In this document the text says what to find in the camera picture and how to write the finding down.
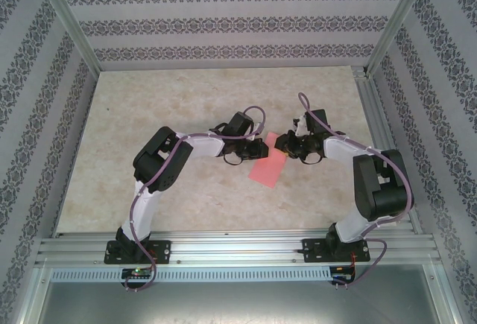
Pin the pink cloth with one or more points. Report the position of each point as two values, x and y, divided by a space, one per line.
266 169

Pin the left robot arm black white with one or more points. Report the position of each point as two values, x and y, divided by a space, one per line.
167 178

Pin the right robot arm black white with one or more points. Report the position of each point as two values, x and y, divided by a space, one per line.
387 197

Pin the small circuit board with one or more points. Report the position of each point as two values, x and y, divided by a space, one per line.
138 272
341 272

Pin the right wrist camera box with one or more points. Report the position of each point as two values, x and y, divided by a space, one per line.
300 124

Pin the small aluminium corner bracket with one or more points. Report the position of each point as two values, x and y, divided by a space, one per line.
360 72

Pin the aluminium extrusion rail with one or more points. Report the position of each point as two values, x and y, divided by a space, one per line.
387 152

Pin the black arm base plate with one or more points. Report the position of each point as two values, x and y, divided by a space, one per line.
162 251
311 251

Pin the wide aluminium mounting rail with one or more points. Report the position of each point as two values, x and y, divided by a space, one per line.
234 247

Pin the aluminium frame post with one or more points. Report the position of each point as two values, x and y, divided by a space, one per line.
71 22
395 22

